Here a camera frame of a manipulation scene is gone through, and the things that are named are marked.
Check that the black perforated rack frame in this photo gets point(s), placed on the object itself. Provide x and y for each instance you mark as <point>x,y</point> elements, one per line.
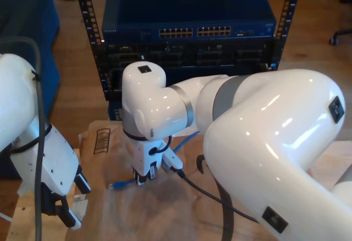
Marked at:
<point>87,15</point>

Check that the blue network switch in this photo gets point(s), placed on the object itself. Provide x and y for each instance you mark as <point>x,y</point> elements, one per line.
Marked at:
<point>187,7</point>

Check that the black rack server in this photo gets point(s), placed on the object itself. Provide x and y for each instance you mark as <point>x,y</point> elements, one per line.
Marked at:
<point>189,52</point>

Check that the blue sofa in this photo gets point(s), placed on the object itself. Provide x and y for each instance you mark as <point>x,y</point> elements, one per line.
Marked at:
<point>24,12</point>

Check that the blue box under rack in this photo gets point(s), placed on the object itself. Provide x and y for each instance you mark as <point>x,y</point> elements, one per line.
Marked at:
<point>114,111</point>

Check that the brown paper mailer bag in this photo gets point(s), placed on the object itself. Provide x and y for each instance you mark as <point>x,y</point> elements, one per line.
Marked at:
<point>165,210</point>

